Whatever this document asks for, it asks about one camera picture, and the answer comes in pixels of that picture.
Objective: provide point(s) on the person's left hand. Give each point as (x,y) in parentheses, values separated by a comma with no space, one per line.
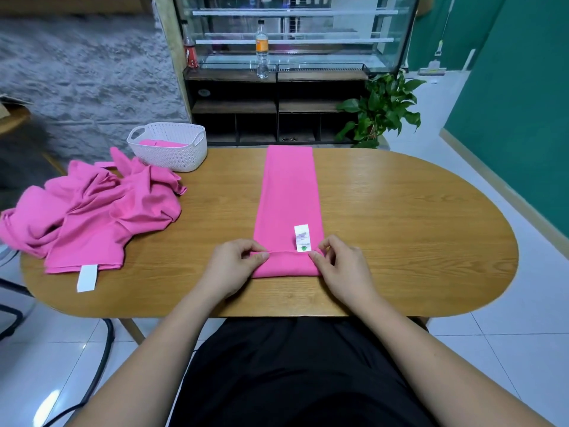
(231,269)

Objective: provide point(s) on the person's right hand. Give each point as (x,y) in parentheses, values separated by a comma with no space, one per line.
(347,273)

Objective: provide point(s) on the pink towel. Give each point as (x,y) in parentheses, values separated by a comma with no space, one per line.
(162,144)
(289,191)

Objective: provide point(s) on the white woven plastic basket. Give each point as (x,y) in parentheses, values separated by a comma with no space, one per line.
(182,160)

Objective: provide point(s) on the pile of pink cloths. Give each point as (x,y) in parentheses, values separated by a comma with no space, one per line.
(98,213)

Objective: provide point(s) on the person's left forearm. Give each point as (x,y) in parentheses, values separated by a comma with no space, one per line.
(151,369)

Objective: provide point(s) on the person's right forearm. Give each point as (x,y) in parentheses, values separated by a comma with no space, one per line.
(444,369)

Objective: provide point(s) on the wooden table leg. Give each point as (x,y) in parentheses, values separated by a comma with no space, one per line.
(131,329)
(421,322)

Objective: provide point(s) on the green potted plant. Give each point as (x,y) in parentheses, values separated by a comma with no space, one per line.
(378,106)

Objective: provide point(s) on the red label cola bottle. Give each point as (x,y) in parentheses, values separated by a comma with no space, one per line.
(191,56)

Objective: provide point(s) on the white mop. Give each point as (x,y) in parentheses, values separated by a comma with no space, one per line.
(433,70)

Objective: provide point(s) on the clear bottle with orange label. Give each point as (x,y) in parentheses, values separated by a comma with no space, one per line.
(262,49)

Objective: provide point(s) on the glass display case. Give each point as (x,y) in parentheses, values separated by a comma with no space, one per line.
(302,31)

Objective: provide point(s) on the small round wooden side table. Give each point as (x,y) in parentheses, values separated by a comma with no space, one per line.
(11,115)

